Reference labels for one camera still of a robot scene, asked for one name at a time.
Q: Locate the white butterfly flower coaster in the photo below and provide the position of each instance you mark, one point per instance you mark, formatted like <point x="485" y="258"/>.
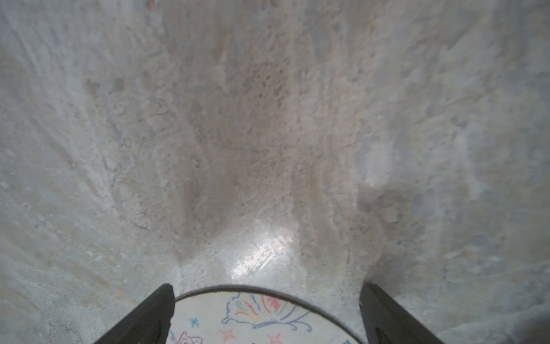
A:
<point x="243" y="314"/>

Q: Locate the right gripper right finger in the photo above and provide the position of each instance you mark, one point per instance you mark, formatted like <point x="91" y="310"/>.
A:
<point x="386" y="321"/>

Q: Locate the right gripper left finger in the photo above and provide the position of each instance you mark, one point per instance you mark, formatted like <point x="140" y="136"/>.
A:
<point x="149" y="322"/>

